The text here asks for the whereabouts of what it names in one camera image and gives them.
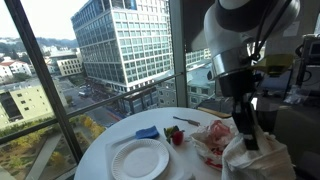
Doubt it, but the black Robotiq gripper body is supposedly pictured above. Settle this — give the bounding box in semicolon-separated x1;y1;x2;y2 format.
218;69;259;108

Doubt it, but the pinkish white cloth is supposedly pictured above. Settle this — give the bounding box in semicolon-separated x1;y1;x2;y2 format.
207;119;233;143

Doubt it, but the cream white towel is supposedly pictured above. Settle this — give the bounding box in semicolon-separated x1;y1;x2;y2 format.
221;127;297;180

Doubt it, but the wooden chair grey cushion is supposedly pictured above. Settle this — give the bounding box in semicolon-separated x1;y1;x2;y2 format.
195;105;233;120

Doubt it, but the dark window mullion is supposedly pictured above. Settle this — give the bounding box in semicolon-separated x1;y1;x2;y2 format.
4;0;85;163
168;0;188;108

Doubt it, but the dark roller blind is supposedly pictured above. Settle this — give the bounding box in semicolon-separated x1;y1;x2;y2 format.
181;0;216;54

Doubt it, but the grey background equipment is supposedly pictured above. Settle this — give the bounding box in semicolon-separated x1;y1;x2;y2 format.
294;33;320;88

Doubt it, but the blue sponge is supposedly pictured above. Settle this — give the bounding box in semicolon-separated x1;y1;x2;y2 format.
134;125;161;140

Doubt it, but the white paper plate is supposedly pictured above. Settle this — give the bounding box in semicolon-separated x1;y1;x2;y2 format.
111;138;171;180

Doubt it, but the metal window railing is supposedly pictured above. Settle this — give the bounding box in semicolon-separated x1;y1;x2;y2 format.
0;71;185;145

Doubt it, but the thin black looped cable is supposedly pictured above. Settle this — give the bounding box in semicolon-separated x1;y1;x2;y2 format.
250;0;295;64

